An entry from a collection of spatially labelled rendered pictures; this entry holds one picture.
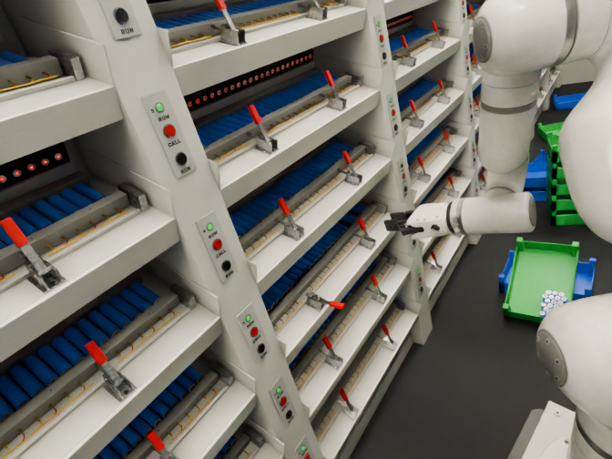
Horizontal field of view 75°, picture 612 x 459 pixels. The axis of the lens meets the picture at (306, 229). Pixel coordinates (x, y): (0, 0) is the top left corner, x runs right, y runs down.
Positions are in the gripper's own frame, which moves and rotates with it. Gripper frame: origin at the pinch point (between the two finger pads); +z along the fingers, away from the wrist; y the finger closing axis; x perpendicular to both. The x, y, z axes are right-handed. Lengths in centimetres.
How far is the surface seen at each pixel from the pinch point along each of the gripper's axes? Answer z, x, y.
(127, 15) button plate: -2, 57, -47
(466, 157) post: 12, -16, 88
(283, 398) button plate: 9, -15, -47
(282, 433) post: 11, -23, -50
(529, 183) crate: 1, -53, 136
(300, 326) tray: 10.5, -7.1, -34.2
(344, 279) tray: 9.9, -7.5, -15.4
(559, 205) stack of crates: -15, -55, 111
